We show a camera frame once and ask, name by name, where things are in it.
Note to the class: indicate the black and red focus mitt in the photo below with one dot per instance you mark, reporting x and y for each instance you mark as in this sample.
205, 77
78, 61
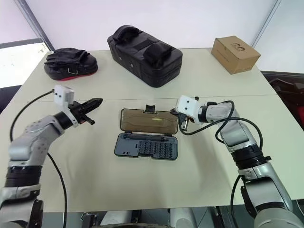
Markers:
71, 65

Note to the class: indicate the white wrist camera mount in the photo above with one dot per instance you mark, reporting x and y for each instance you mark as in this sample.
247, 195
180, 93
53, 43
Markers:
63, 96
188, 108

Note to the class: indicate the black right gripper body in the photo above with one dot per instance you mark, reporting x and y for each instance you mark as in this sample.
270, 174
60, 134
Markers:
182, 119

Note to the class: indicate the black left gripper serrated finger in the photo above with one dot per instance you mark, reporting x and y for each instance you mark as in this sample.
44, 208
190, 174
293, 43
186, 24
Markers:
93, 103

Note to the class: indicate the dark red floor object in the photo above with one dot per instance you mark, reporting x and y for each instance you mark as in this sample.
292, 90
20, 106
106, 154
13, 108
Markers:
288, 90

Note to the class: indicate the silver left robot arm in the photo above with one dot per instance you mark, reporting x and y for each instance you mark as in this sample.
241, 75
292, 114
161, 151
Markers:
28, 142

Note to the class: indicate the grey metal frame pole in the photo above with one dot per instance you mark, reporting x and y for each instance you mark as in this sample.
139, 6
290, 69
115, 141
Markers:
263, 21
33, 23

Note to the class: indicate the light grey rounded shape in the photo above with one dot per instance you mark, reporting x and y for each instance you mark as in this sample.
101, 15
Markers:
115, 218
183, 218

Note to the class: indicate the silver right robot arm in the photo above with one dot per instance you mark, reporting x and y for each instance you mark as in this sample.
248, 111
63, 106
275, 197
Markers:
237, 135

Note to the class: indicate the grey screwdriver bit case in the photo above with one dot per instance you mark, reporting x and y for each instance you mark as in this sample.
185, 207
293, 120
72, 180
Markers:
147, 142

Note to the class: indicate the large black strike pad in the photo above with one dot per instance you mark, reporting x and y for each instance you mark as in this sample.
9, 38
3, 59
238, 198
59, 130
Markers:
145, 63

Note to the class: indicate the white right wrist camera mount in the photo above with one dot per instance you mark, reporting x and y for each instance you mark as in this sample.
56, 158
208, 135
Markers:
188, 108

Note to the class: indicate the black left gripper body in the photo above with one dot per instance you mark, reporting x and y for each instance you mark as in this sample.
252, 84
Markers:
77, 111

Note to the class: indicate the black left gripper plain finger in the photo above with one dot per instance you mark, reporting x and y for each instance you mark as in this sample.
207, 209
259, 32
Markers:
89, 120

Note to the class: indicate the brown cardboard box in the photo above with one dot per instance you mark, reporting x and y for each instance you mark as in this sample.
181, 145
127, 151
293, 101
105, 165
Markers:
235, 54

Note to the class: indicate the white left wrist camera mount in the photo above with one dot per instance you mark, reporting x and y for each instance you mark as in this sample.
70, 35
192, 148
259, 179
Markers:
63, 96

